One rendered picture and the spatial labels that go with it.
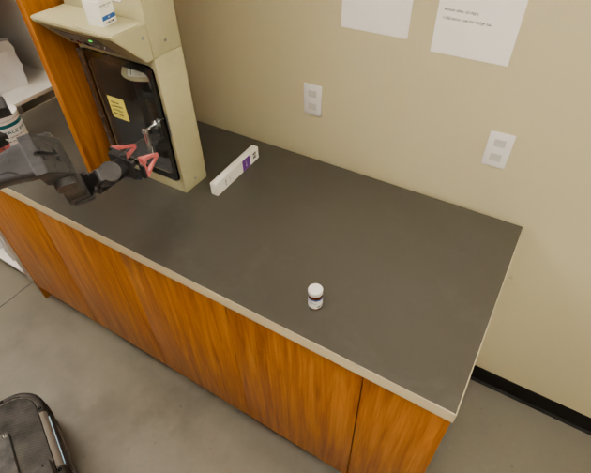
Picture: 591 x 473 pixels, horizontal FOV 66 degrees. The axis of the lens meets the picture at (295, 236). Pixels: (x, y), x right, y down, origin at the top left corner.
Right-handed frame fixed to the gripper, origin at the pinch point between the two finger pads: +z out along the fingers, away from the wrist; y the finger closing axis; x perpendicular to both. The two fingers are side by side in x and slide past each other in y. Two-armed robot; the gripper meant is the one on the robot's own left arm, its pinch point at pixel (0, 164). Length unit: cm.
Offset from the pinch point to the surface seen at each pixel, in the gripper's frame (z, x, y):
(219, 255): 16, -74, 14
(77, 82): -16.6, -8.7, 30.6
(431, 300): 16, -135, 30
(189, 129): -5, -46, 40
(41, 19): -40.6, -18.7, 21.4
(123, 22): -41, -41, 29
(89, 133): 1.2, -8.7, 27.8
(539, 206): 10, -151, 76
